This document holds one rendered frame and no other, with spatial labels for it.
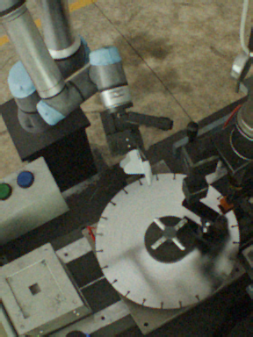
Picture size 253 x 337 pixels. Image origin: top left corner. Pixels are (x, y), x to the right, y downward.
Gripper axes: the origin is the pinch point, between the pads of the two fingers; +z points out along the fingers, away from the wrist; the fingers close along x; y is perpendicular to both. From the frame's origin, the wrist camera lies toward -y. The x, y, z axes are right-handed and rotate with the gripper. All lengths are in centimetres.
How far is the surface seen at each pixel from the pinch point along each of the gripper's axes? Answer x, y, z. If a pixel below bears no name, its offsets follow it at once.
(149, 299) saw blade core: 22.1, 8.8, 21.8
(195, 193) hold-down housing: 28.5, -5.0, -0.1
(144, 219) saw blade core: 11.6, 4.4, 6.2
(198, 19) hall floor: -150, -75, -64
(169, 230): 19.4, 0.6, 8.1
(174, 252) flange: 18.1, 0.5, 13.9
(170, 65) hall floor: -132, -44, -37
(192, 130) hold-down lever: 38.2, -5.2, -12.5
